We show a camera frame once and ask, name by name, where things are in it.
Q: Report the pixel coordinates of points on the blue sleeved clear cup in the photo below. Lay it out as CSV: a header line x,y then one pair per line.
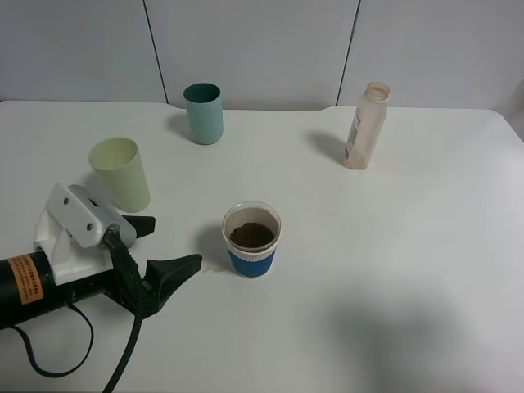
x,y
251,230

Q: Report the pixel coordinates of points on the brown spill stain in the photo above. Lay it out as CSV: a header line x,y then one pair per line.
x,y
215,270

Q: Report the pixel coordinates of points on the teal plastic cup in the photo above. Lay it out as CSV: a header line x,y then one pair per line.
x,y
205,112

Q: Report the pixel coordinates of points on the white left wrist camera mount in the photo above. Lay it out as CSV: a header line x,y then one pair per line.
x,y
70,232

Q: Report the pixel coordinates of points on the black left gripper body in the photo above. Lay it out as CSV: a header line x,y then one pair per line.
x,y
140,296

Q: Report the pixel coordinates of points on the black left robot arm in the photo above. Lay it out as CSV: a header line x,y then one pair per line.
x,y
28,288

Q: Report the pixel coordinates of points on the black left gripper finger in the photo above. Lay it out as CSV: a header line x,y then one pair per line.
x,y
141,226
164,277

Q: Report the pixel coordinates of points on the pale yellow plastic cup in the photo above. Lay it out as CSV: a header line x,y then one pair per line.
x,y
118,163

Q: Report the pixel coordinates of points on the clear plastic drink bottle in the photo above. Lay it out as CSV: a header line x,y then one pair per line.
x,y
369,118

